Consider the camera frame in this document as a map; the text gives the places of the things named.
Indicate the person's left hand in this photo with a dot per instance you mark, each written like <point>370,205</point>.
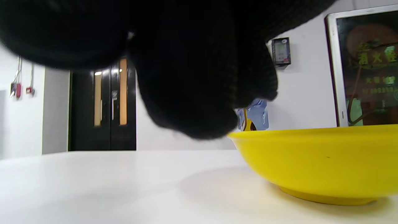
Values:
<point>186,62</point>

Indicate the yellow plastic bowl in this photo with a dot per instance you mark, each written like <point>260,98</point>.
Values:
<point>311,161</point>

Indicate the blue water bottle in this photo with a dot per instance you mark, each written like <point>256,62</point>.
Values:
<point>259,116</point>

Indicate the black double door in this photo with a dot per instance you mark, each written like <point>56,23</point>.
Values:
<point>105,137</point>

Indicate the black wall device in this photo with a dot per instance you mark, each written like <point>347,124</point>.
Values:
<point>281,53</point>

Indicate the red wall alarm device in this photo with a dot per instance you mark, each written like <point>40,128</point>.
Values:
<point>30,90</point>
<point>17,90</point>

